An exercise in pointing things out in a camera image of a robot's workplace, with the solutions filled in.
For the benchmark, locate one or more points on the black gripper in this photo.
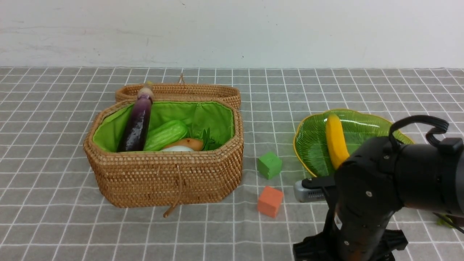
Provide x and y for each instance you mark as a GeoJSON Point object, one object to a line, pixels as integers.
{"type": "Point", "coordinates": [318, 248]}

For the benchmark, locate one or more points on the yellow banana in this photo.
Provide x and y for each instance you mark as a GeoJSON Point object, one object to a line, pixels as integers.
{"type": "Point", "coordinates": [336, 142]}

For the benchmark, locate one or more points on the brown potato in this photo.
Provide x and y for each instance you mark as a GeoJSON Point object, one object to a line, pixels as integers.
{"type": "Point", "coordinates": [194, 144]}

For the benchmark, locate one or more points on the white radish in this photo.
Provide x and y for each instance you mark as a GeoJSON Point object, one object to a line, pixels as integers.
{"type": "Point", "coordinates": [177, 148]}

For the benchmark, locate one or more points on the green cucumber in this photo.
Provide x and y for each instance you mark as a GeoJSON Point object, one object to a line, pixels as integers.
{"type": "Point", "coordinates": [165, 134]}

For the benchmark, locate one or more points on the purple eggplant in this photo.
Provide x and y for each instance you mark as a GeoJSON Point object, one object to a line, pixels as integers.
{"type": "Point", "coordinates": [137, 126]}

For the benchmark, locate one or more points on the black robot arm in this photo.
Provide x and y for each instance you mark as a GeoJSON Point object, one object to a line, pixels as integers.
{"type": "Point", "coordinates": [374, 183]}

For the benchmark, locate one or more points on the orange foam block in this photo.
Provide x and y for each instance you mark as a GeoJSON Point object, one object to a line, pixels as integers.
{"type": "Point", "coordinates": [269, 201]}

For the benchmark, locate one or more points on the dark purple mangosteen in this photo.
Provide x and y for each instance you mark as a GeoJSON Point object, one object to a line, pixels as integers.
{"type": "Point", "coordinates": [450, 221]}

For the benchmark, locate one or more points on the green glass plate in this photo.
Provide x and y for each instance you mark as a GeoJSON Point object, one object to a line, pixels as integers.
{"type": "Point", "coordinates": [310, 144]}

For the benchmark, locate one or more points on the green foam block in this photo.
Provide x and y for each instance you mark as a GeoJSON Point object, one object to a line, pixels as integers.
{"type": "Point", "coordinates": [269, 165]}

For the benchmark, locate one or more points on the woven wicker basket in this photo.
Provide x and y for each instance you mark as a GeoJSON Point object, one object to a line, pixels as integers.
{"type": "Point", "coordinates": [146, 179]}

